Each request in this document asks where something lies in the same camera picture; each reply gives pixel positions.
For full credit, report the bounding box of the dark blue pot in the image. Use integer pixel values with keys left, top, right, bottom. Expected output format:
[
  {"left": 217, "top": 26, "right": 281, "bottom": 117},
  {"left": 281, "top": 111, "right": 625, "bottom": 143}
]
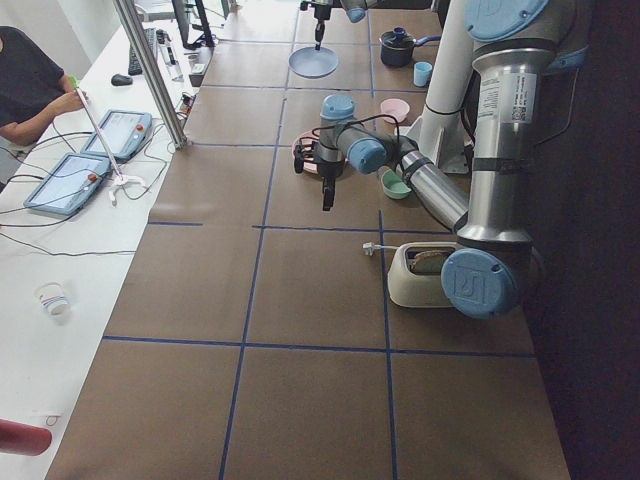
[{"left": 379, "top": 27, "right": 441, "bottom": 68}]

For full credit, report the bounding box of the black keyboard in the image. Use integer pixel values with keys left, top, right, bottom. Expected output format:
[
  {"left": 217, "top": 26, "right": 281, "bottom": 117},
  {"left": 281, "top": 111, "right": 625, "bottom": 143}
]
[{"left": 127, "top": 27, "right": 156, "bottom": 77}]

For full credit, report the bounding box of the red cylinder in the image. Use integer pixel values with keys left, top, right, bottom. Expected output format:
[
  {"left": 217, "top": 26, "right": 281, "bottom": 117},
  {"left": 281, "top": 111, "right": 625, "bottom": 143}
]
[{"left": 0, "top": 419, "right": 52, "bottom": 456}]

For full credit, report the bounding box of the far teach pendant tablet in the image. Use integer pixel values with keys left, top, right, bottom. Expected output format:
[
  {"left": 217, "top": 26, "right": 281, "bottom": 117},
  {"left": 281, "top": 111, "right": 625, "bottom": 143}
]
[{"left": 99, "top": 110, "right": 152, "bottom": 164}]

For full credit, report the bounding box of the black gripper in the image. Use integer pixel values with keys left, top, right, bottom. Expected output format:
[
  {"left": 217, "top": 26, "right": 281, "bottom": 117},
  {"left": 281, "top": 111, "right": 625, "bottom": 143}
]
[{"left": 293, "top": 141, "right": 346, "bottom": 211}]

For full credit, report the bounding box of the white toaster plug cable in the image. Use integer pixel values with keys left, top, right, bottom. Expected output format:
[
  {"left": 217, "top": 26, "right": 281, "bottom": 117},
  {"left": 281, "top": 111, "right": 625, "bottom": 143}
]
[{"left": 360, "top": 241, "right": 400, "bottom": 257}]

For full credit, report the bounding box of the green bowl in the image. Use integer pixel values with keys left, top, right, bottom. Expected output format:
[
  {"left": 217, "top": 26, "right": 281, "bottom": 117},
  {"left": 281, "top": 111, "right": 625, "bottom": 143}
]
[{"left": 380, "top": 170, "right": 412, "bottom": 200}]

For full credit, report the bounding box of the blue plate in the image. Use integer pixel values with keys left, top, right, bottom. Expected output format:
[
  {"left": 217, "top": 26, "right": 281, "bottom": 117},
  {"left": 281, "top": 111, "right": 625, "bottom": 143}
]
[{"left": 288, "top": 47, "right": 339, "bottom": 79}]

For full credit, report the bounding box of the white stick on stand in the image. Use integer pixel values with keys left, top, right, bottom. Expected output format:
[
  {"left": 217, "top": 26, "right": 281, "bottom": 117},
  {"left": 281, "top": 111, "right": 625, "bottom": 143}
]
[{"left": 75, "top": 86, "right": 147, "bottom": 207}]

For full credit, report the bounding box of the paper cup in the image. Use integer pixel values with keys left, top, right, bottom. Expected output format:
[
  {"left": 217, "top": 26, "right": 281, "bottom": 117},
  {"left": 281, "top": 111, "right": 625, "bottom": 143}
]
[{"left": 35, "top": 282, "right": 70, "bottom": 316}]

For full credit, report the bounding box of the black monitor stand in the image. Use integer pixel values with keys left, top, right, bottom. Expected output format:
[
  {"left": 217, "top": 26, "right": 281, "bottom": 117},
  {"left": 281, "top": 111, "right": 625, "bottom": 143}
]
[{"left": 172, "top": 0, "right": 215, "bottom": 51}]

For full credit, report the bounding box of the black computer mouse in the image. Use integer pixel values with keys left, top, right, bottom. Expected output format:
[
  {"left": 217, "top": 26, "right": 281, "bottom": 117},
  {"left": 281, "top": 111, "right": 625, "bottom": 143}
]
[{"left": 111, "top": 74, "right": 133, "bottom": 87}]

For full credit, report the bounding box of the pink plate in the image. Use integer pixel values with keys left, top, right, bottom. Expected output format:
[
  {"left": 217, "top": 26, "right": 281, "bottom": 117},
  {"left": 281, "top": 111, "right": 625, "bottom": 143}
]
[{"left": 292, "top": 128, "right": 347, "bottom": 178}]

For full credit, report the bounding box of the near teach pendant tablet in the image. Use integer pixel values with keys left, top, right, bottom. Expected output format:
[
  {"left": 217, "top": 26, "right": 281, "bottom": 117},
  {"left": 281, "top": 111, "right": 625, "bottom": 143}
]
[{"left": 23, "top": 153, "right": 111, "bottom": 216}]

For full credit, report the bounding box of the pink bowl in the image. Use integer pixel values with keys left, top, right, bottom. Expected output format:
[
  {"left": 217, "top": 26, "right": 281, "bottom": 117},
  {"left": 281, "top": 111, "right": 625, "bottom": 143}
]
[{"left": 380, "top": 98, "right": 410, "bottom": 123}]

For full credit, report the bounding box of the light blue cup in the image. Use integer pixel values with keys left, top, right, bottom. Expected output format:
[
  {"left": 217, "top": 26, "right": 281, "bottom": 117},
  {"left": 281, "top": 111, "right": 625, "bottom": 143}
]
[{"left": 413, "top": 61, "right": 433, "bottom": 87}]

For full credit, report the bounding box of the aluminium frame post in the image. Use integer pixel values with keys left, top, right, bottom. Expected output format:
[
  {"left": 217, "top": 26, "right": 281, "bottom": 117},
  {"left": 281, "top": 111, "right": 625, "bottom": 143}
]
[{"left": 113, "top": 0, "right": 187, "bottom": 150}]

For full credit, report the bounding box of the person in black shirt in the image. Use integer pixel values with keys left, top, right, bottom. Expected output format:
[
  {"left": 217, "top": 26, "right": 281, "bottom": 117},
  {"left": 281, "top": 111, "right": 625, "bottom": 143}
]
[{"left": 1, "top": 26, "right": 84, "bottom": 147}]

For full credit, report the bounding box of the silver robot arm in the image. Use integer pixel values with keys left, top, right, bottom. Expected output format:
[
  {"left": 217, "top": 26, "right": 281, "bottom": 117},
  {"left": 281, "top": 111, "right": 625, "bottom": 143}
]
[{"left": 294, "top": 1, "right": 594, "bottom": 319}]

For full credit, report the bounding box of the teach pendant tablet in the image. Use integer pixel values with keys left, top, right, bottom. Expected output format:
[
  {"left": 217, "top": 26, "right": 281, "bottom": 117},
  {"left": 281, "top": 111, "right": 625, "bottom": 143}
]
[
  {"left": 23, "top": 153, "right": 111, "bottom": 216},
  {"left": 99, "top": 110, "right": 152, "bottom": 164}
]

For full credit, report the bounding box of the toast slice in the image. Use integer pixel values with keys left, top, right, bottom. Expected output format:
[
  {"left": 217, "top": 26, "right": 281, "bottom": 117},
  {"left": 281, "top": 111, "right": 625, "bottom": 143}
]
[{"left": 409, "top": 250, "right": 451, "bottom": 275}]

